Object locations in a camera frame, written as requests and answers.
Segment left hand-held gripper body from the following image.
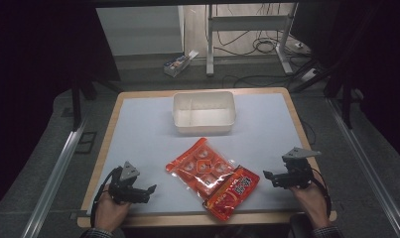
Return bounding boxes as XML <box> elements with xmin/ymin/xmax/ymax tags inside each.
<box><xmin>107</xmin><ymin>161</ymin><xmax>149</xmax><ymax>204</ymax></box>

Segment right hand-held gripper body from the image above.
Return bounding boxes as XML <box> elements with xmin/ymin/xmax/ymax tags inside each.
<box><xmin>281</xmin><ymin>146</ymin><xmax>323</xmax><ymax>190</ymax></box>

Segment person's left hand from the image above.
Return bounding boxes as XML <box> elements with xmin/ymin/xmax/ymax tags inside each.
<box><xmin>93</xmin><ymin>184</ymin><xmax>133</xmax><ymax>233</ymax></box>

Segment person's right hand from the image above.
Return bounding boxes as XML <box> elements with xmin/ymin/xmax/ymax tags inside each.
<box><xmin>290</xmin><ymin>180</ymin><xmax>332</xmax><ymax>230</ymax></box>

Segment red snack packet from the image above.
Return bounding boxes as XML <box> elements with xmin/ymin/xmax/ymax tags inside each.
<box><xmin>201</xmin><ymin>165</ymin><xmax>261</xmax><ymax>222</ymax></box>

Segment clear orange snack packet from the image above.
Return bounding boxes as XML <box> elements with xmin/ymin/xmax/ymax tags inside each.
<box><xmin>165</xmin><ymin>137</ymin><xmax>237</xmax><ymax>201</ymax></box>

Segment black metal stand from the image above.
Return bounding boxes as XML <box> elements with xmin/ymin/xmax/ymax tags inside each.
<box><xmin>339</xmin><ymin>78</ymin><xmax>354</xmax><ymax>130</ymax></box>
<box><xmin>69</xmin><ymin>76</ymin><xmax>83</xmax><ymax>132</ymax></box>

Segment white plastic container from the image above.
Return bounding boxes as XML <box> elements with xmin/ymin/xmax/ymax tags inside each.
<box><xmin>172</xmin><ymin>90</ymin><xmax>238</xmax><ymax>136</ymax></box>

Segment white power strip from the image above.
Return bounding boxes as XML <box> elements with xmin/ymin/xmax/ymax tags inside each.
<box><xmin>300</xmin><ymin>66</ymin><xmax>322</xmax><ymax>83</ymax></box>

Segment white panel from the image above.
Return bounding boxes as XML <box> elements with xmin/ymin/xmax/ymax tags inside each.
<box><xmin>94</xmin><ymin>5</ymin><xmax>186</xmax><ymax>57</ymax></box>

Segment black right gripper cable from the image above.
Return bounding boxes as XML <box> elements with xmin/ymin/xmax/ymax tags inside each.
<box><xmin>310</xmin><ymin>167</ymin><xmax>333</xmax><ymax>220</ymax></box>

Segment aluminium floor rail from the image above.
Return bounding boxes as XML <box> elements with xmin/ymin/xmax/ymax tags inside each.
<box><xmin>325</xmin><ymin>97</ymin><xmax>400</xmax><ymax>238</ymax></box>
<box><xmin>20</xmin><ymin>118</ymin><xmax>89</xmax><ymax>238</ymax></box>

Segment black floor cables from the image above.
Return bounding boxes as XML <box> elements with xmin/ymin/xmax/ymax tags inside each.
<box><xmin>205</xmin><ymin>3</ymin><xmax>316</xmax><ymax>89</ymax></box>

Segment white metal desk frame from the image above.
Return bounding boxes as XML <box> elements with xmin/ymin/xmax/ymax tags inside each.
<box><xmin>204</xmin><ymin>2</ymin><xmax>300</xmax><ymax>77</ymax></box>

